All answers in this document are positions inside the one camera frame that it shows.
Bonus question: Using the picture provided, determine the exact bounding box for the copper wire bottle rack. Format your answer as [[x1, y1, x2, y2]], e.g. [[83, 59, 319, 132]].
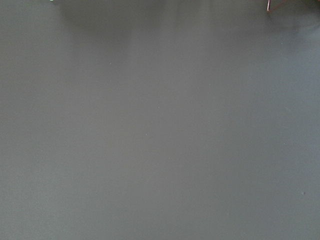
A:
[[266, 0, 287, 13]]

